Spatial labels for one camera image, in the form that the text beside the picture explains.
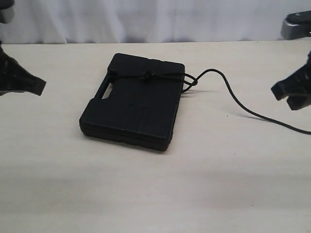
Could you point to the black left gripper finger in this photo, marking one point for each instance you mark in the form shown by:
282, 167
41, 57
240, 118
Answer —
9, 92
21, 79

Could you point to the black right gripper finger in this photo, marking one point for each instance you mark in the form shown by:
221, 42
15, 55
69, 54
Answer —
296, 85
298, 101

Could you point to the black plastic carrying case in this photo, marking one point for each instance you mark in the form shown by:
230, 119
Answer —
136, 103

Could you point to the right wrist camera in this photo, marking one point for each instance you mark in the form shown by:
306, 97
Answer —
296, 25

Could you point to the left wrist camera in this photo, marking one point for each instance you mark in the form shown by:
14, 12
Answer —
6, 11

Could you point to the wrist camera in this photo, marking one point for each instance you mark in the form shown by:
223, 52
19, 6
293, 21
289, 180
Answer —
6, 11
296, 25

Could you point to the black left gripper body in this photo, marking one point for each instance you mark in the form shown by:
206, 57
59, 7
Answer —
4, 79

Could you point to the white backdrop curtain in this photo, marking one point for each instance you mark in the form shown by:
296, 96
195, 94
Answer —
147, 21

